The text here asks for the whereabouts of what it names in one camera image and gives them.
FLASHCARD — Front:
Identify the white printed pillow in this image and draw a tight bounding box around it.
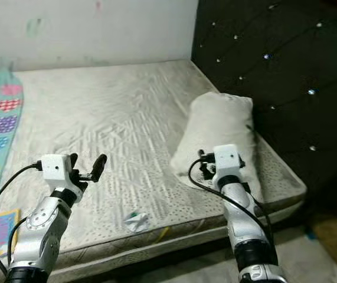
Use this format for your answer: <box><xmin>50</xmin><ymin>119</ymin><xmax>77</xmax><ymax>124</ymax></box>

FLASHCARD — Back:
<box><xmin>170</xmin><ymin>91</ymin><xmax>264</xmax><ymax>189</ymax></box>

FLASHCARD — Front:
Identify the white paper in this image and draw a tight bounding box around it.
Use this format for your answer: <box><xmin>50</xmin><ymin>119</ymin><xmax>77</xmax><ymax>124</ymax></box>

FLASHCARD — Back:
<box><xmin>124</xmin><ymin>211</ymin><xmax>150</xmax><ymax>233</ymax></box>

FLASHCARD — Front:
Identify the teal blanket with hearts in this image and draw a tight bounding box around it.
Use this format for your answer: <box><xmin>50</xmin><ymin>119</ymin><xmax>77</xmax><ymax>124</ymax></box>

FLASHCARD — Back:
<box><xmin>0</xmin><ymin>70</ymin><xmax>24</xmax><ymax>222</ymax></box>

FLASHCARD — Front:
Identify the black tufted headboard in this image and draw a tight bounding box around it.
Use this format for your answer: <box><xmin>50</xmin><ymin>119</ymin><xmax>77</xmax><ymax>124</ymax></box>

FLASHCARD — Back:
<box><xmin>191</xmin><ymin>0</ymin><xmax>337</xmax><ymax>207</ymax></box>

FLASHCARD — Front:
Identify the brown floor rug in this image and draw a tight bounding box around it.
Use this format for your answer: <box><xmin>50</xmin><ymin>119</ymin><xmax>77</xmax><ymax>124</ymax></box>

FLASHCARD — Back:
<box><xmin>307</xmin><ymin>212</ymin><xmax>337</xmax><ymax>278</ymax></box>

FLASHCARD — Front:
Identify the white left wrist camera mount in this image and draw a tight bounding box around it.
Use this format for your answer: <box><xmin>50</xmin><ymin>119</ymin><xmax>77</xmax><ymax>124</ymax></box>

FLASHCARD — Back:
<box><xmin>41</xmin><ymin>154</ymin><xmax>74</xmax><ymax>188</ymax></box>

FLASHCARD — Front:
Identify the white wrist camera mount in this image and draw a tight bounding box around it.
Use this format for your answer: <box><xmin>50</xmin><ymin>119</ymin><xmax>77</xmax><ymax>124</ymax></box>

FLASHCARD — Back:
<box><xmin>41</xmin><ymin>154</ymin><xmax>74</xmax><ymax>188</ymax></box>
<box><xmin>212</xmin><ymin>144</ymin><xmax>246</xmax><ymax>177</ymax></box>

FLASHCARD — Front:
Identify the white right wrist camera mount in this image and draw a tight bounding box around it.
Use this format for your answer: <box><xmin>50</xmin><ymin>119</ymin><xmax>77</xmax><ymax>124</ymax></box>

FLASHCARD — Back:
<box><xmin>212</xmin><ymin>144</ymin><xmax>246</xmax><ymax>177</ymax></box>

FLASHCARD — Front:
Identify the black left wrist camera cable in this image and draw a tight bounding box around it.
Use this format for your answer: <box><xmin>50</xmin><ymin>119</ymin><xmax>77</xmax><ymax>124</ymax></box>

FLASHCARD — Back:
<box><xmin>0</xmin><ymin>164</ymin><xmax>45</xmax><ymax>278</ymax></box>

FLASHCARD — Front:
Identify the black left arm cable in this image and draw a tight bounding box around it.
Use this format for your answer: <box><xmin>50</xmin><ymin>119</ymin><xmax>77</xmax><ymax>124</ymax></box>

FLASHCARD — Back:
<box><xmin>6</xmin><ymin>218</ymin><xmax>30</xmax><ymax>269</ymax></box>

